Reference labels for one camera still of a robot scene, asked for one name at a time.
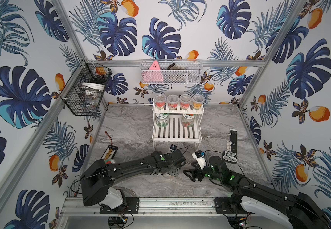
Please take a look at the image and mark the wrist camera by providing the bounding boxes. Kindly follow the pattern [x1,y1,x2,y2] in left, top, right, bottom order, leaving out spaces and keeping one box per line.
[192,150,207,170]
[169,145,177,153]

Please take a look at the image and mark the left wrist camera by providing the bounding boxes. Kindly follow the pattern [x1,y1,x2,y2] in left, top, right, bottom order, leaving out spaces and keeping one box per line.
[169,145,177,153]

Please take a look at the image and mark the white slatted wooden shelf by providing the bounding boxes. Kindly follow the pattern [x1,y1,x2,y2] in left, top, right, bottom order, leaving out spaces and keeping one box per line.
[152,105,205,150]

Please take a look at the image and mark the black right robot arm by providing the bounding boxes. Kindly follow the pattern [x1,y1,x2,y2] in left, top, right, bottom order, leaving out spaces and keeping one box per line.
[183,156,329,229]

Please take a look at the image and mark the clear seed container orange label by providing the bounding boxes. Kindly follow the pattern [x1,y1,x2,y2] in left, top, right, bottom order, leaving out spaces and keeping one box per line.
[192,94,205,110]

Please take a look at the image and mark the black wire basket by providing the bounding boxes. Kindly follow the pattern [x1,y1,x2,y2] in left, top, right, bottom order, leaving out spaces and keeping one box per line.
[59,59,112,116]

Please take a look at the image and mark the white bowl in wire basket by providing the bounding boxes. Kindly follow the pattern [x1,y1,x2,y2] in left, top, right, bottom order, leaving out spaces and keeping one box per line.
[82,83,105,91]

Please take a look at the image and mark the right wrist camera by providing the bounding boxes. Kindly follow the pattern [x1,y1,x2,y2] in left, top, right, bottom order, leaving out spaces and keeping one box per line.
[192,150,207,170]

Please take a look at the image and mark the clear seed container red label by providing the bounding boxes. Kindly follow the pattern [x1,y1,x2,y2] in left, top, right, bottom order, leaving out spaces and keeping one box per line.
[179,94,192,110]

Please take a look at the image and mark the green lid seed jar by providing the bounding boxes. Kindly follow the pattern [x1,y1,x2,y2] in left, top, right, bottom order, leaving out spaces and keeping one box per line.
[156,113,169,127]

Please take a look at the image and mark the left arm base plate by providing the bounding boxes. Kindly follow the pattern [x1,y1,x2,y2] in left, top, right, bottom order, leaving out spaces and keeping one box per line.
[99,197,140,215]

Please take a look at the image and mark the pink triangular packet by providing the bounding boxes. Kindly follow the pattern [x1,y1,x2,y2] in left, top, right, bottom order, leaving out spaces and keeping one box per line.
[142,61,164,84]

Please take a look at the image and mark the black remote-like tool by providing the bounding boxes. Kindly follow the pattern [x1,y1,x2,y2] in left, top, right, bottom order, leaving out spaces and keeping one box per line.
[222,129,238,164]

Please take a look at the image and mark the red label lid jar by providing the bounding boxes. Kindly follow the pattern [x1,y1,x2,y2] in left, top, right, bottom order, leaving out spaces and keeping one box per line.
[181,114,196,128]

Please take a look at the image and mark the aluminium front rail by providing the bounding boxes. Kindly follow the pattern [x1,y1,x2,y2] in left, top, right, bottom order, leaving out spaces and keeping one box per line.
[60,197,295,217]

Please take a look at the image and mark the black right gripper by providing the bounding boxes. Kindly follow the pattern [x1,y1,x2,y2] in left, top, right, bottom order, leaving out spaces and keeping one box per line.
[183,160,222,183]

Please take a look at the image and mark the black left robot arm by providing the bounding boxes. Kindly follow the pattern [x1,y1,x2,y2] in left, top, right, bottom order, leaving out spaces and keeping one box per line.
[80,149,186,207]

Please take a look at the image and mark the white mesh wall basket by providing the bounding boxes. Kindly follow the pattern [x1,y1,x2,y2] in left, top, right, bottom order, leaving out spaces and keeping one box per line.
[139,59,204,85]

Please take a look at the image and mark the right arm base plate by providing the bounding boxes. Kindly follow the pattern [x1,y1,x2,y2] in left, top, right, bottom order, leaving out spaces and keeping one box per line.
[214,197,247,215]

